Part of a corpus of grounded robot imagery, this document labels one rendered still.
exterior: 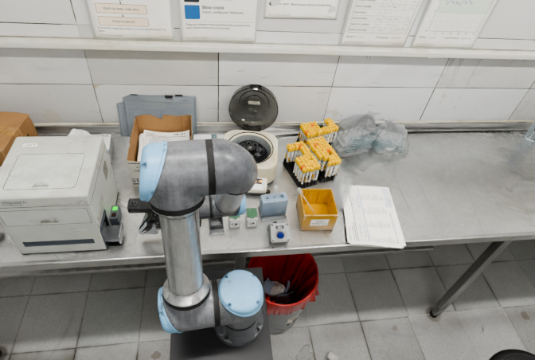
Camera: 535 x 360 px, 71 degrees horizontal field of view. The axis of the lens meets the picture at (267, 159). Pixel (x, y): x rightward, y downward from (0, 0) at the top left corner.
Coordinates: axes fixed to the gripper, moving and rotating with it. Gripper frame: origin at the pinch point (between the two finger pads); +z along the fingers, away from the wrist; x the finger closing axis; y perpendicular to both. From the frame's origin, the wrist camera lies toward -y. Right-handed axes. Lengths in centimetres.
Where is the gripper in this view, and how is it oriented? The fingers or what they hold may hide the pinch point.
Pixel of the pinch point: (139, 230)
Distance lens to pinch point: 143.9
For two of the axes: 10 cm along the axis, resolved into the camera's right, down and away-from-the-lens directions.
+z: -5.7, 6.3, 5.3
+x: -1.3, -7.0, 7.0
